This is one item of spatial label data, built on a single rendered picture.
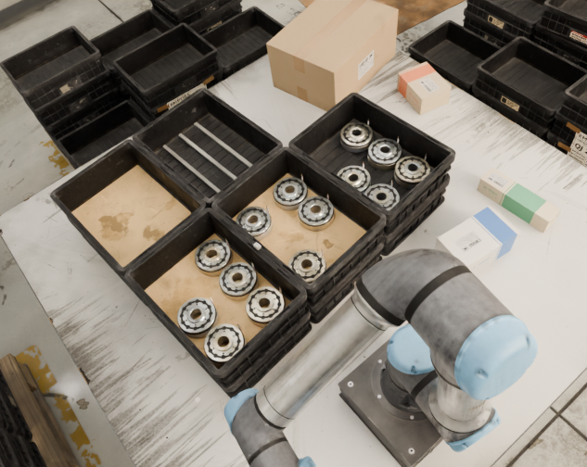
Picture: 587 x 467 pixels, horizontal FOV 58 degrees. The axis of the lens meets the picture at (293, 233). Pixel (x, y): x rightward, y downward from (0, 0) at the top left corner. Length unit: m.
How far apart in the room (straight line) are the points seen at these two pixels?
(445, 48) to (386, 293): 2.31
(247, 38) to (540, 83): 1.44
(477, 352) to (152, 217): 1.17
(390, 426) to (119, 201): 1.04
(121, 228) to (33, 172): 1.63
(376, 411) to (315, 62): 1.16
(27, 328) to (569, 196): 2.25
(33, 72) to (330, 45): 1.60
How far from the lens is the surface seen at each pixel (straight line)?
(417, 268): 0.76
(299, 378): 0.87
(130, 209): 1.72
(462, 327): 0.73
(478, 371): 0.73
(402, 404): 1.33
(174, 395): 1.54
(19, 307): 2.79
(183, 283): 1.51
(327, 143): 1.74
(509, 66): 2.76
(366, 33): 2.02
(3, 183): 3.31
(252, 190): 1.59
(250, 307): 1.40
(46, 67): 3.01
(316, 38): 2.01
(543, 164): 1.93
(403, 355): 1.15
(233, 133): 1.82
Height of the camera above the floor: 2.10
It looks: 56 degrees down
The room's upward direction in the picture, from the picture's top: 11 degrees counter-clockwise
